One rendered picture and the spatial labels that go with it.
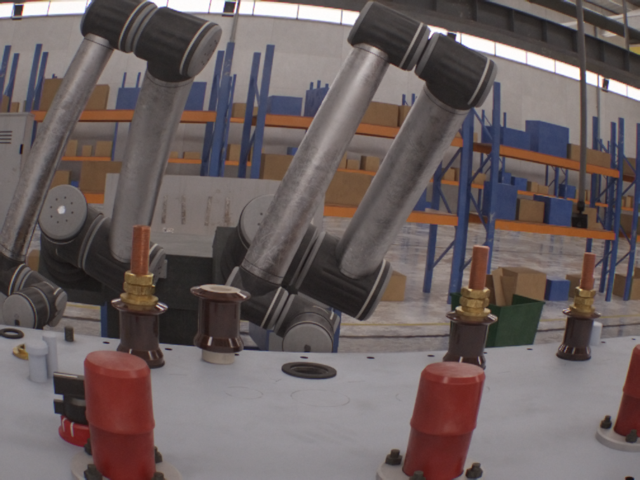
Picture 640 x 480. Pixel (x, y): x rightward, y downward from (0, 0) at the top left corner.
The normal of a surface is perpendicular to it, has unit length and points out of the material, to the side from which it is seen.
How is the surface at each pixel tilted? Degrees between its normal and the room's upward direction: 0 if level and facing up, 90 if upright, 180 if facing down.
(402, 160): 115
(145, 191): 134
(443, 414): 89
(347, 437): 0
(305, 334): 85
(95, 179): 90
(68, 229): 65
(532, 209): 90
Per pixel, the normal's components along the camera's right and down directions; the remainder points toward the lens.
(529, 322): 0.54, 0.21
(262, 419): 0.09, -0.99
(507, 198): 0.23, 0.13
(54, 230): 0.18, -0.29
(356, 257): -0.44, 0.57
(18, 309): -0.03, 0.11
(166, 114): 0.37, 0.78
